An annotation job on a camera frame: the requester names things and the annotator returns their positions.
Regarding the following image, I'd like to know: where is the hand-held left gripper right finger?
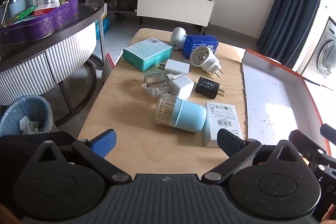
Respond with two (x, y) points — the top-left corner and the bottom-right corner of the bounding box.
(202, 128), (309, 185)

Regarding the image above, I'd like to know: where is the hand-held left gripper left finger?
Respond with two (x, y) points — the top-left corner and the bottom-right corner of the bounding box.
(26, 129), (132, 184)

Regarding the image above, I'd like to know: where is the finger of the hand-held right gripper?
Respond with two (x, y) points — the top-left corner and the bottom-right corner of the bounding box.
(320, 124), (336, 139)
(289, 130), (329, 162)

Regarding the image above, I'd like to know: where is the white barcode box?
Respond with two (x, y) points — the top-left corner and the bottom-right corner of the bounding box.
(203, 101), (244, 148)

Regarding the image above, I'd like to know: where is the light blue toothpick jar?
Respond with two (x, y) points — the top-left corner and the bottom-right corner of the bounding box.
(155, 93), (207, 132)

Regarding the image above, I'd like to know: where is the orange white cardboard box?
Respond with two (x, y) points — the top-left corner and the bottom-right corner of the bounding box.
(241, 49), (332, 156)

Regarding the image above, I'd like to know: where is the black charger adapter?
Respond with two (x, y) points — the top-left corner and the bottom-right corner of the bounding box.
(194, 76), (225, 98)

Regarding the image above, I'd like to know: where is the small white charger adapter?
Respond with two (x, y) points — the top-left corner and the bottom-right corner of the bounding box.
(168, 74), (195, 100)

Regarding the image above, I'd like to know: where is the clear liquid refill bottle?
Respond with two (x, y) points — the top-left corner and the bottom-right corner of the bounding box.
(143, 72), (175, 98)

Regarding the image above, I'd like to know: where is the white round plug-in device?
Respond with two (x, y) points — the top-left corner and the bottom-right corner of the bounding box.
(189, 46), (224, 75)

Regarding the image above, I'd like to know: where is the large white charger adapter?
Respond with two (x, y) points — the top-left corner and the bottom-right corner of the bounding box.
(158, 59), (190, 78)

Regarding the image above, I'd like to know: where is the teal cardboard box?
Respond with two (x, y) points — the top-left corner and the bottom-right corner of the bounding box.
(123, 38), (173, 72)

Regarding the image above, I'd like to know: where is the white mosquito repellent heater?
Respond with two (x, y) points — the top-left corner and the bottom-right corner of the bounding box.
(171, 27), (188, 50)

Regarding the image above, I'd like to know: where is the person's right hand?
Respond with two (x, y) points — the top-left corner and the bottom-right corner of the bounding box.
(322, 210), (336, 224)

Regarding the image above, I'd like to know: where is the blue trash bin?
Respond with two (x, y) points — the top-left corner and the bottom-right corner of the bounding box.
(0, 94), (54, 138)

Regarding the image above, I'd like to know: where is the white washing machine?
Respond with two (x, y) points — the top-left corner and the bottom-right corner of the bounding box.
(297, 18), (336, 88)

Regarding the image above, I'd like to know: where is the round dark white-ribbed table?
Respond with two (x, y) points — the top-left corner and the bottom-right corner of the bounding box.
(0, 0), (107, 125)

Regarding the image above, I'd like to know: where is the dark blue curtain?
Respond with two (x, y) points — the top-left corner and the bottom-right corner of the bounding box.
(256, 0), (331, 64)

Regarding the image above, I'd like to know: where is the purple patterned gift box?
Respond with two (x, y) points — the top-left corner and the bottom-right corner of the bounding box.
(0, 0), (79, 46)

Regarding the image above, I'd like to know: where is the red white medicine box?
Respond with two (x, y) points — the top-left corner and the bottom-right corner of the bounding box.
(34, 5), (59, 17)

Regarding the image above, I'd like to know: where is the white board on legs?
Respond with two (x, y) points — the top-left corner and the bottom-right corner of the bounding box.
(136, 0), (214, 35)

